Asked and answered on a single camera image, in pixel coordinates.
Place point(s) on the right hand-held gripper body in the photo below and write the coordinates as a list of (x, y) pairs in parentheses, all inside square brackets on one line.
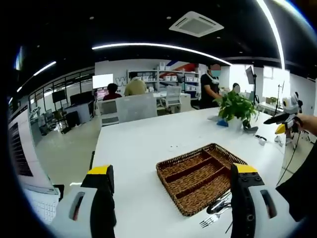
[(292, 104)]

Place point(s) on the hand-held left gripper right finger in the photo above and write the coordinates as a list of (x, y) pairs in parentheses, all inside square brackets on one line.
[(257, 213)]

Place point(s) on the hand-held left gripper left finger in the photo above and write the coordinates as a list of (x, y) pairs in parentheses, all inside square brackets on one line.
[(74, 213)]

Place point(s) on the silver fork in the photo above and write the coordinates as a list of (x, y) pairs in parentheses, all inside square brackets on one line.
[(224, 196), (208, 220)]

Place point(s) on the silver spoon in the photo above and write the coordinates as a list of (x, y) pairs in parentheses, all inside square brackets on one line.
[(214, 207)]

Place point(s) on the brown wicker cutlery storage tray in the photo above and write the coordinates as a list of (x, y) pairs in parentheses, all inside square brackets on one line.
[(198, 183)]

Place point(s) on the person's right hand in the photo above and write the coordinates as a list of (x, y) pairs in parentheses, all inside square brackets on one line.
[(308, 125)]

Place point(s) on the small black white device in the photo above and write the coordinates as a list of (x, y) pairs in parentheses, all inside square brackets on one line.
[(261, 141)]

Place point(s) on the grey plastic object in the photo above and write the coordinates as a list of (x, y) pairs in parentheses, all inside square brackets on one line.
[(250, 129)]

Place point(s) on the green potted plant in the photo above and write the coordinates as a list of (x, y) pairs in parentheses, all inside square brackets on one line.
[(235, 106)]

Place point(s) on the operator person in black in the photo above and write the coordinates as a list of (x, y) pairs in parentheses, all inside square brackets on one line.
[(299, 193)]

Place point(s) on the blue wedge object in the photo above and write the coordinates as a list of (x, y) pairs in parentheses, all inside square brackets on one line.
[(221, 122)]

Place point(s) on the white neck-worn device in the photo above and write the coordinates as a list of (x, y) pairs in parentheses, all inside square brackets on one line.
[(214, 79)]

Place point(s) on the long ceiling light strip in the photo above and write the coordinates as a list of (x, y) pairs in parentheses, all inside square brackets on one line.
[(272, 27)]

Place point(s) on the white plastic chair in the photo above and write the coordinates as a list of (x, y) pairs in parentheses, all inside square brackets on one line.
[(107, 111)]

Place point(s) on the shelving rack with white boxes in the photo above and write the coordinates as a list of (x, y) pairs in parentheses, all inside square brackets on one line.
[(171, 79)]

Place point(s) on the black desk monitors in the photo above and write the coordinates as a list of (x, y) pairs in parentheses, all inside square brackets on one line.
[(81, 96)]

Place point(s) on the black television on stand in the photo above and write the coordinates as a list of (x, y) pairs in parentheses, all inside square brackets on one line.
[(59, 95)]

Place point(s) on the white mesh office chair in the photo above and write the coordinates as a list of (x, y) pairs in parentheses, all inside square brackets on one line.
[(136, 107)]

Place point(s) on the ceiling air conditioner vent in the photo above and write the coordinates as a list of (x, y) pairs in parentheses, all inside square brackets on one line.
[(196, 24)]

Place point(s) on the curved ceiling light strip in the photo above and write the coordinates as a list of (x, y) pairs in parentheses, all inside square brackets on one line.
[(161, 45)]

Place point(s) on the short ceiling light strip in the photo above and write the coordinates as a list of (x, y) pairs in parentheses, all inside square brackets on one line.
[(44, 68)]

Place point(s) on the white wall screen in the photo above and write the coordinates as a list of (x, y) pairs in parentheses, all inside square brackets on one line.
[(102, 81)]

